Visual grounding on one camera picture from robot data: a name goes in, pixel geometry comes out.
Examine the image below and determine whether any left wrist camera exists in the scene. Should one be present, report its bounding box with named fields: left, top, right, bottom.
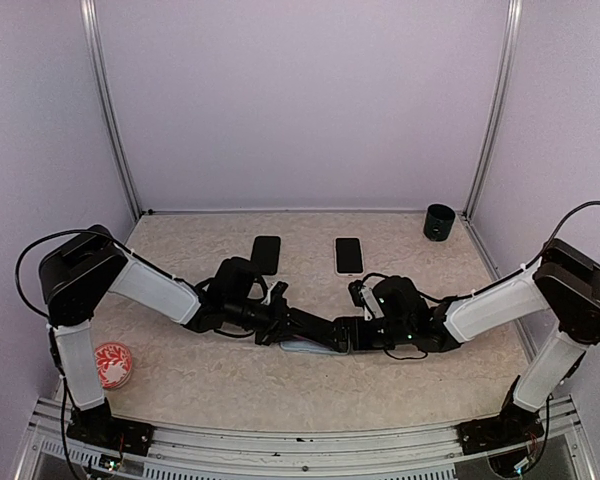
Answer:
left=261, top=281, right=288, bottom=306

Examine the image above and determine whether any pink phone case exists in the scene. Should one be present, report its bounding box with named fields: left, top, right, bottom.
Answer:
left=334, top=236, right=365, bottom=277

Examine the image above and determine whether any right aluminium frame post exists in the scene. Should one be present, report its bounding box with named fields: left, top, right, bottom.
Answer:
left=463, top=0, right=523, bottom=223

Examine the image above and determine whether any front aluminium rail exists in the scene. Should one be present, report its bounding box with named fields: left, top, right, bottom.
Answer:
left=13, top=398, right=595, bottom=479

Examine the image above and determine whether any light blue phone case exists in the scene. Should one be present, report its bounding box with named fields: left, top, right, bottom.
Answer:
left=280, top=339, right=349, bottom=356

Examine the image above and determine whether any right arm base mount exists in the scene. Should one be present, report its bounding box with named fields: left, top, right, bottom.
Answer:
left=456, top=414, right=545, bottom=455

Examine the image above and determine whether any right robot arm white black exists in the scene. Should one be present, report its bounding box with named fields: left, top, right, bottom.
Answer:
left=334, top=239, right=600, bottom=444

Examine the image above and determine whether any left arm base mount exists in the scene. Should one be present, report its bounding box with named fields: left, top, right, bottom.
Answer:
left=67, top=417, right=155, bottom=457

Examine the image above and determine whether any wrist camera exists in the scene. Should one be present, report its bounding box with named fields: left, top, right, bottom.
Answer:
left=261, top=281, right=288, bottom=306
left=348, top=280, right=383, bottom=321

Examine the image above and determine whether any red white patterned dish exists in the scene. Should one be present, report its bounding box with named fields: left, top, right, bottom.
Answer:
left=94, top=342, right=133, bottom=390

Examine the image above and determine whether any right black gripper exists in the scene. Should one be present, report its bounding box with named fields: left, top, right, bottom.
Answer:
left=319, top=316, right=413, bottom=353

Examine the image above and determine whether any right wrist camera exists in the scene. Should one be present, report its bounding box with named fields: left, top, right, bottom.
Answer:
left=348, top=280, right=383, bottom=321

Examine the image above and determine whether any black phone case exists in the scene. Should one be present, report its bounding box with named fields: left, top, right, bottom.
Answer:
left=250, top=235, right=281, bottom=276

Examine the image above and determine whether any aluminium frame post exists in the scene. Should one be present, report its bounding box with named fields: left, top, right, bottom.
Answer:
left=80, top=0, right=143, bottom=221
left=463, top=0, right=523, bottom=223

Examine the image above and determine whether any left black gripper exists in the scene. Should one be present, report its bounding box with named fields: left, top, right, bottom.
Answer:
left=226, top=295, right=312, bottom=347

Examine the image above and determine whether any dark green cup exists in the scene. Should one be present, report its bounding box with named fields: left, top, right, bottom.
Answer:
left=423, top=204, right=456, bottom=242

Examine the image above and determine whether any left aluminium frame post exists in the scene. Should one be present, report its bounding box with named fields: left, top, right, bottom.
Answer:
left=80, top=0, right=143, bottom=221

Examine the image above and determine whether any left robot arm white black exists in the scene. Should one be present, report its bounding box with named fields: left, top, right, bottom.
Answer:
left=14, top=225, right=348, bottom=445

